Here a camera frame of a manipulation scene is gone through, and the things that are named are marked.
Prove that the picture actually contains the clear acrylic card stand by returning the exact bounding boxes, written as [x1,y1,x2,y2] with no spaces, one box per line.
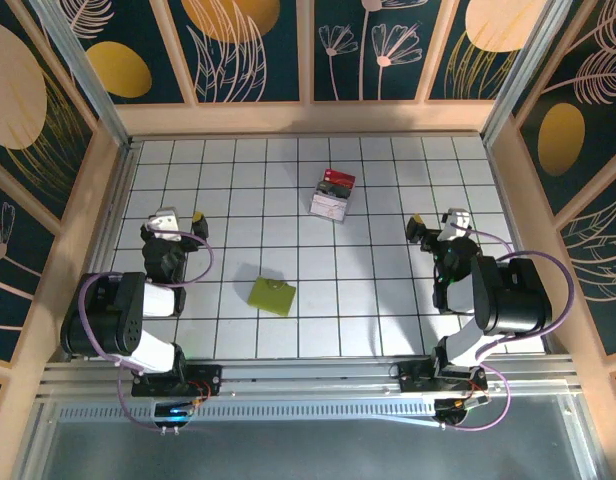
[308,168,358,225]

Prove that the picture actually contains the green card holder wallet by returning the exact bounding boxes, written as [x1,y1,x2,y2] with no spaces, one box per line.
[246,276,297,318]

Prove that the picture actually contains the red card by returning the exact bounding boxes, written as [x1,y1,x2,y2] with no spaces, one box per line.
[321,169,357,189]

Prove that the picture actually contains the black VIP card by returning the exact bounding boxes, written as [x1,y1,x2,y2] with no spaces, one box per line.
[315,180,352,199]

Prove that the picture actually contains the white blossom VIP card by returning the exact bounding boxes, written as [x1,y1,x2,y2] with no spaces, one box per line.
[310,193,349,223]

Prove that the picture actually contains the black controller board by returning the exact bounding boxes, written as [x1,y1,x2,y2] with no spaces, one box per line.
[434,394,489,431]
[152,399,194,434]

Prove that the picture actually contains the grey metal shelf panel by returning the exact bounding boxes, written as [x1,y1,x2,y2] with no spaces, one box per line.
[7,399,609,480]

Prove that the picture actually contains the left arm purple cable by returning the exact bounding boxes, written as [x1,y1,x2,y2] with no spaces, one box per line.
[77,232,215,434]

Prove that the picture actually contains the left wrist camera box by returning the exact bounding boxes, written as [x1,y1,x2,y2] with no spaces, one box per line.
[146,207,183,244]

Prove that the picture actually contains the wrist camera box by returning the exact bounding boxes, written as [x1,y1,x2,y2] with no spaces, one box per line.
[146,207,183,244]
[441,207,472,242]

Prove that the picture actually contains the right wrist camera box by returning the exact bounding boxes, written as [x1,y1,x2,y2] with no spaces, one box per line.
[441,207,472,242]

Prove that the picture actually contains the aluminium side rail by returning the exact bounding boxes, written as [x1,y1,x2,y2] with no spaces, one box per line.
[87,139,139,281]

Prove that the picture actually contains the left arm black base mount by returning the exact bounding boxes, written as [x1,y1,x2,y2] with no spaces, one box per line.
[131,363,224,399]

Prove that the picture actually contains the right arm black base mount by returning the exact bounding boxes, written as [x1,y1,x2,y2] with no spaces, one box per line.
[397,357,489,396]

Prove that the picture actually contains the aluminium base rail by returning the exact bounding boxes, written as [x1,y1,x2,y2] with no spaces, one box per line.
[37,354,584,401]

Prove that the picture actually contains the aluminium corner post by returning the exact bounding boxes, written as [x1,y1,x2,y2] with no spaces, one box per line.
[30,0,134,149]
[480,0,574,146]

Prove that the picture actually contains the slotted grey cable duct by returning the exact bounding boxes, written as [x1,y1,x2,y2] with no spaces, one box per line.
[57,403,439,424]

